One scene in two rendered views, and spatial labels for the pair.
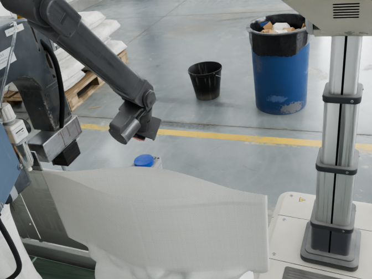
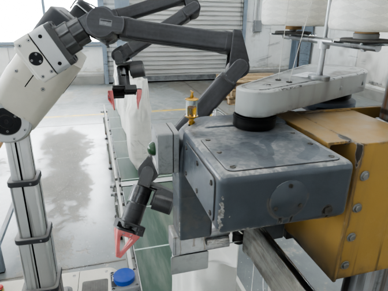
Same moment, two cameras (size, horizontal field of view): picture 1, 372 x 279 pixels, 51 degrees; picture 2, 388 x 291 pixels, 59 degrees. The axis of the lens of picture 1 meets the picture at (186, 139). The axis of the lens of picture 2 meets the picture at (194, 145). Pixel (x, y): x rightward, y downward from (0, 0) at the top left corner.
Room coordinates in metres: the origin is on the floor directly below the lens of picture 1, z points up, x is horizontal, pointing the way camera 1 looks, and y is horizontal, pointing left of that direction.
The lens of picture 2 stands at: (1.37, 0.85, 1.56)
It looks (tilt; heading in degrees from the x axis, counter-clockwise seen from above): 21 degrees down; 228
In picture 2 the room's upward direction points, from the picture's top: 1 degrees clockwise
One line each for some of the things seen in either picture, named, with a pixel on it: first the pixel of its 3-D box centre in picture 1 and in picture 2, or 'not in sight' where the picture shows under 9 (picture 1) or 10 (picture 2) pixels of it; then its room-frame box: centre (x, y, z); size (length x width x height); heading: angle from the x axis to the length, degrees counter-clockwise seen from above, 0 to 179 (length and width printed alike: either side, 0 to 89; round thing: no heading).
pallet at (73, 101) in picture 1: (68, 77); not in sight; (3.96, 1.12, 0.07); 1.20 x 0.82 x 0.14; 156
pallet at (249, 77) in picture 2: not in sight; (252, 80); (-3.87, -3.37, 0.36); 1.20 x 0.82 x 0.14; 150
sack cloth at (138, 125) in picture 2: not in sight; (138, 119); (-0.09, -1.45, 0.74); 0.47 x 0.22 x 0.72; 62
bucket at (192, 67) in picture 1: (206, 81); not in sight; (3.13, -0.26, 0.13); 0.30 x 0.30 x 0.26
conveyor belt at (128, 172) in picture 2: not in sight; (131, 137); (-0.41, -2.11, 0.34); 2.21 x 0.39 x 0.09; 64
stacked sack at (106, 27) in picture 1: (89, 33); not in sight; (4.16, 0.81, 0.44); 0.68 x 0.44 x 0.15; 154
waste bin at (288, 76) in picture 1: (280, 65); not in sight; (2.77, -0.80, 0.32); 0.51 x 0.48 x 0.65; 154
